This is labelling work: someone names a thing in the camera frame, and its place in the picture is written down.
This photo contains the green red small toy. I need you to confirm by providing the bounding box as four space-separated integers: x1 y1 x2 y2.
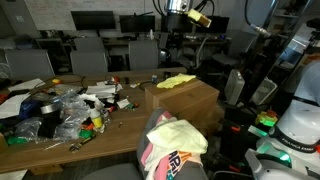
125 102 140 111

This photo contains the white tower heater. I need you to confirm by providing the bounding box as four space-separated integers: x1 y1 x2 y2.
223 68 246 107

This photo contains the green orange toy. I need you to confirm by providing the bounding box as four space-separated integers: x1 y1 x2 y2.
254 110 280 128

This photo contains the yellow striped cloth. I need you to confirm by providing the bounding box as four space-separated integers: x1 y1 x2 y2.
156 73 197 90

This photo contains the silver tape roll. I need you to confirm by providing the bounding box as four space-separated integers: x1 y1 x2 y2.
39 102 62 116

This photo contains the yellow black adjustable wrench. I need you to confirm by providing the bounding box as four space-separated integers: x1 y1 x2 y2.
68 133 97 153

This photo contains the blue bag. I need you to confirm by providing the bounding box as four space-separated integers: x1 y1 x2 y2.
18 99 42 120

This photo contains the white paper sheet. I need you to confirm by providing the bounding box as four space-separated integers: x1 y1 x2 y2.
7 77 47 93
0 92 32 120

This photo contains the green plastic item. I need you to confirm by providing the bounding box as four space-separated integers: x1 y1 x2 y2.
5 134 30 147

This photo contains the white bottle yellow label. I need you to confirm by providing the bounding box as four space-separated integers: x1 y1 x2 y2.
89 107 105 133

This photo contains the black item in bag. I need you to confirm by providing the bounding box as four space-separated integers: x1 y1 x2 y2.
37 114 63 139

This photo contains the light green cloth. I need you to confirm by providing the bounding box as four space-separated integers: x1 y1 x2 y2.
145 119 209 158

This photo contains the cream white cloth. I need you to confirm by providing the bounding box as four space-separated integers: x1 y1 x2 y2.
143 114 173 180

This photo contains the grey office chair holding clothes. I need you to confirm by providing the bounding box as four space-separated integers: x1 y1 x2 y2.
81 107 209 180

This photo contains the pile of cluttered items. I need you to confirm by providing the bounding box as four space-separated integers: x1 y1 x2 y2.
14 89 92 142

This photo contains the small orange item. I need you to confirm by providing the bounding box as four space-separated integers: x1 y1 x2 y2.
82 122 95 131

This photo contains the large cardboard box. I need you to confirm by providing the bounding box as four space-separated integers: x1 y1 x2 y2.
144 78 221 136

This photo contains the stack of white papers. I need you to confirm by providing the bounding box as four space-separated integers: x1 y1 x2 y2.
85 81 118 98

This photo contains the whiteboard with writing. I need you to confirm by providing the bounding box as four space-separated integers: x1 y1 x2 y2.
23 0 168 32

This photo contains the wide black computer monitor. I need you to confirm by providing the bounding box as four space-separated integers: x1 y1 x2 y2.
70 10 117 32

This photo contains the small white card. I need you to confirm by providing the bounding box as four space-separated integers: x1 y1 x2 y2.
116 97 131 110

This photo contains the white mesh basket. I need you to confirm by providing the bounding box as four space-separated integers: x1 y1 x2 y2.
249 76 279 106

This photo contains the small green item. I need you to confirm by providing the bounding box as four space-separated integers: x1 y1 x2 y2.
78 129 95 140

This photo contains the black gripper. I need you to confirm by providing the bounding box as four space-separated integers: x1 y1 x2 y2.
161 12 195 34

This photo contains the crumpled white paper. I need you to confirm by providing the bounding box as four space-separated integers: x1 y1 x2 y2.
78 93 105 110

